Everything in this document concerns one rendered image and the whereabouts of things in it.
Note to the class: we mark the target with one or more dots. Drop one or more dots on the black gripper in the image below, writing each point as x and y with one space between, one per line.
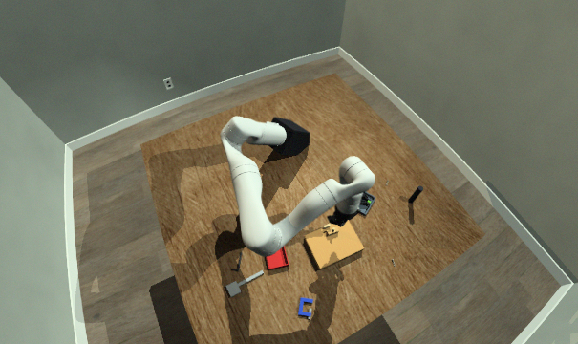
338 216

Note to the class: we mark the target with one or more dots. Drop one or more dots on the red open tray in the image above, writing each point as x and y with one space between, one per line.
278 259

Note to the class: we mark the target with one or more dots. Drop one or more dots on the black cylinder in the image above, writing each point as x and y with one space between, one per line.
416 193

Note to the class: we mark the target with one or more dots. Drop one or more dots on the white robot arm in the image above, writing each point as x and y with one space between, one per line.
258 233

